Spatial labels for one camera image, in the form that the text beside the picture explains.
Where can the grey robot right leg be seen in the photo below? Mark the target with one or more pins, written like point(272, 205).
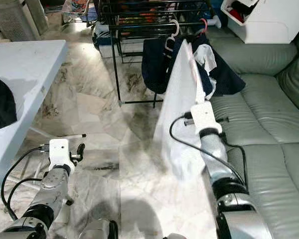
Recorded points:
point(175, 236)

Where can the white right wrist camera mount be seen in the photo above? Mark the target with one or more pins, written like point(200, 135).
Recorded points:
point(203, 117)

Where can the white plastic box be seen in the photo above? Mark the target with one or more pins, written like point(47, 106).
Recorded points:
point(106, 52)

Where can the white storage cabinet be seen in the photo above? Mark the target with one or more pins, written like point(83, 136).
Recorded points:
point(274, 25)

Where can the navy backpack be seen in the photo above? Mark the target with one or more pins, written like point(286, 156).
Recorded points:
point(102, 35)

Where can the light grey folding table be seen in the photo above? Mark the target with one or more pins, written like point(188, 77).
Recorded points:
point(25, 59)

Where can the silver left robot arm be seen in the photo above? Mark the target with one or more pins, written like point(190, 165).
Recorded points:
point(52, 194)

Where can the black metal drying rack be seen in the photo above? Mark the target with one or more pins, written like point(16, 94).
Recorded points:
point(134, 26)

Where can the white air purifier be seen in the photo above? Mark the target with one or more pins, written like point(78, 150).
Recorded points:
point(17, 20)

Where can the grey green leather sofa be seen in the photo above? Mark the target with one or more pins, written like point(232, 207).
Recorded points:
point(269, 124)

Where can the metal frame seat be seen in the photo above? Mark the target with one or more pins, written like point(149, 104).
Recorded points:
point(78, 6)

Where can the grey robot leg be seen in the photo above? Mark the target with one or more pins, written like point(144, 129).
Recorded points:
point(175, 236)
point(98, 230)

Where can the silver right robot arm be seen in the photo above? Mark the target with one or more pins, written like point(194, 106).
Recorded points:
point(217, 159)

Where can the deep pink plastic hanger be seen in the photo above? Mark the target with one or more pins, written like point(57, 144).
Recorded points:
point(205, 24)

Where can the black garment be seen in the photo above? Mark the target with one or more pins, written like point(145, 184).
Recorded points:
point(2, 104)

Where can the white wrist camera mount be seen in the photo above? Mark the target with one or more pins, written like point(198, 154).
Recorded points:
point(61, 153)
point(203, 117)

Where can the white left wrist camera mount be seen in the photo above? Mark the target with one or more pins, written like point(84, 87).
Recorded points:
point(61, 153)

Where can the grey robot left leg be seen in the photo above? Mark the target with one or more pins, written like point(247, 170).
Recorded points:
point(98, 230)

